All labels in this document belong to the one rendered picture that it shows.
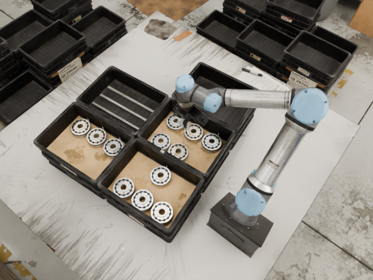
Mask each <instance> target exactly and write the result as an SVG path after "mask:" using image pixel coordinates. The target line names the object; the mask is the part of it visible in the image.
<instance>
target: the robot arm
mask: <svg viewBox="0 0 373 280"><path fill-rule="evenodd" d="M175 89H176V93H177V96H176V97H175V99H174V101H175V102H176V105H175V107H174V108H173V114H174V115H175V116H177V117H178V118H180V119H181V118H182V120H181V121H177V122H178V123H179V124H180V125H181V126H182V127H184V129H185V130H186V131H187V130H188V129H189V123H190V120H191V118H192V121H195V122H196V123H197V124H198V125H200V126H201V127H203V126H205V125H206V124H207V122H208V120H209V119H208V118H207V117H206V116H205V115H204V114H203V113H201V111H200V110H198V109H197V107H196V106H194V104H196V105H197V106H199V107H201V108H203V109H205V110H206V111H209V112H211V113H215V112H216V111H217V110H218V109H219V107H220V106H227V107H245V108H263V109H282V110H287V112H286V114H285V115H284V117H285V124H284V125H283V127H282V129H281V130H280V132H279V134H278V135H277V137H276V138H275V140H274V142H273V143H272V145H271V147H270V148H269V150H268V152H267V153H266V155H265V157H264V158H263V160H262V161H261V163H260V165H259V167H258V168H257V169H254V170H253V171H252V172H251V174H250V175H248V177H247V179H246V181H245V182H244V184H243V186H242V187H241V189H240V190H239V191H238V193H237V194H236V196H235V197H234V198H233V199H231V200H230V201H229V202H228V204H227V205H226V210H227V212H228V214H229V215H230V216H231V217H232V218H233V219H234V220H236V221H237V222H239V223H241V224H243V225H245V226H250V227H251V226H254V225H255V223H256V222H257V220H258V215H259V214H261V213H262V212H263V211H264V209H265V206H266V204H267V203H268V201H269V199H270V198H271V196H272V195H273V193H274V192H275V186H276V181H277V180H278V178H279V176H280V175H281V173H282V172H283V170H284V168H285V167H286V165H287V164H288V162H289V160H290V159H291V158H292V156H293V154H294V153H295V151H296V150H297V148H298V146H299V145H300V143H301V142H302V141H303V139H304V137H305V136H306V134H307V133H310V132H313V131H314V130H315V128H316V127H317V125H318V124H319V122H320V121H321V120H322V119H323V118H324V117H325V116H326V114H327V112H328V109H329V101H328V98H327V96H326V94H325V93H324V92H323V91H322V90H321V89H318V88H315V87H309V88H300V89H290V90H289V91H268V90H252V89H222V88H213V89H206V88H203V87H201V86H200V85H198V84H196V83H194V80H193V78H192V76H190V75H188V74H182V75H180V76H179V77H178V78H177V79H176V81H175ZM174 112H175V113H174Z"/></svg>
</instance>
